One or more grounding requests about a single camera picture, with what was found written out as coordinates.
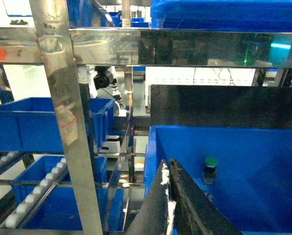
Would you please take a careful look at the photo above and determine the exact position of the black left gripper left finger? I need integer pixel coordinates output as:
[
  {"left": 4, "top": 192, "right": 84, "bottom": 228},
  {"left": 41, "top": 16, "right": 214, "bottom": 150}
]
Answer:
[{"left": 125, "top": 160, "right": 170, "bottom": 235}]

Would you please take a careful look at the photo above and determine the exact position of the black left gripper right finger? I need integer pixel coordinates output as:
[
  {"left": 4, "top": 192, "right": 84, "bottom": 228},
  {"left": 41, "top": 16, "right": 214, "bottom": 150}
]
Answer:
[{"left": 170, "top": 159, "right": 242, "bottom": 235}]

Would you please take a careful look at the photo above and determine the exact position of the blue bin bottom left shelf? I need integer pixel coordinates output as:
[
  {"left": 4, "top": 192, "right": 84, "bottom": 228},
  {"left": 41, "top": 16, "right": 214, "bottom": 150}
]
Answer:
[{"left": 11, "top": 155, "right": 124, "bottom": 231}]

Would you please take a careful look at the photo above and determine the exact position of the large open blue bin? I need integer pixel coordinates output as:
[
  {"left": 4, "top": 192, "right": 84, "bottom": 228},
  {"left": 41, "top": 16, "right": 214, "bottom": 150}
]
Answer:
[{"left": 144, "top": 125, "right": 292, "bottom": 234}]

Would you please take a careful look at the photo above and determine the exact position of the black backing board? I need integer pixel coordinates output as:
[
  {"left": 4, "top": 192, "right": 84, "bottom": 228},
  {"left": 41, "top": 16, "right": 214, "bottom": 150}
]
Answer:
[{"left": 151, "top": 85, "right": 292, "bottom": 129}]

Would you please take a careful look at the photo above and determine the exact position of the white roller track left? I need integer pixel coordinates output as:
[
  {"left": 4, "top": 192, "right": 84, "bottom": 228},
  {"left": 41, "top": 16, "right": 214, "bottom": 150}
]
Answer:
[{"left": 0, "top": 157, "right": 68, "bottom": 229}]

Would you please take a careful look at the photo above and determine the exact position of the blue bin left neighbour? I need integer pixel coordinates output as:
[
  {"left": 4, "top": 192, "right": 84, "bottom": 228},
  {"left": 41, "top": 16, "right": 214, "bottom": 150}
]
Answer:
[{"left": 0, "top": 97, "right": 115, "bottom": 153}]

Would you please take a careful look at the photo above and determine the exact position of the large blue bin right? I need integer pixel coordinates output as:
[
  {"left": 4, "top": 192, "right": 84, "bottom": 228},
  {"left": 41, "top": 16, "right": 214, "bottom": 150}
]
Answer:
[{"left": 150, "top": 0, "right": 292, "bottom": 32}]

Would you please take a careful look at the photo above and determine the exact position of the green push button switch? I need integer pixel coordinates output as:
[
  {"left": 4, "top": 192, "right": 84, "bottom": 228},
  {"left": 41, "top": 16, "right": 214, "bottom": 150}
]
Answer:
[{"left": 202, "top": 157, "right": 219, "bottom": 185}]

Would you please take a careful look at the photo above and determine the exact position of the stainless steel shelf front rail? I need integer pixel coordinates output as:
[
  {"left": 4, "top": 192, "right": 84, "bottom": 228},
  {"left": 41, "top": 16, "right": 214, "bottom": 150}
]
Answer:
[{"left": 0, "top": 27, "right": 292, "bottom": 69}]

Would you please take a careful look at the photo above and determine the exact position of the steel shelf upright post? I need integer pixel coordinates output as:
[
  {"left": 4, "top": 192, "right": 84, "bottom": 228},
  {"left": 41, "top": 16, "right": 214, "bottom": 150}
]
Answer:
[{"left": 29, "top": 0, "right": 102, "bottom": 235}]

